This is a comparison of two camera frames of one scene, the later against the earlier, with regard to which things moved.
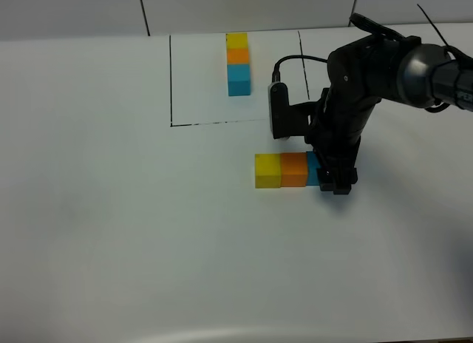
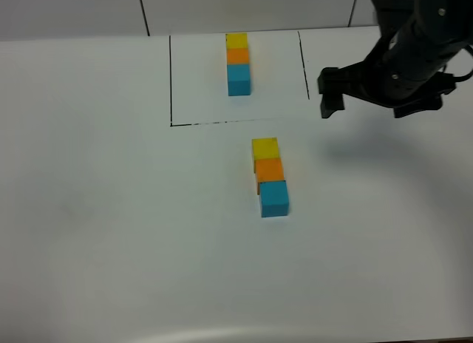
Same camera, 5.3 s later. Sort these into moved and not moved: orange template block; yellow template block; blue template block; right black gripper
Moved: right black gripper
Not moved: orange template block; blue template block; yellow template block
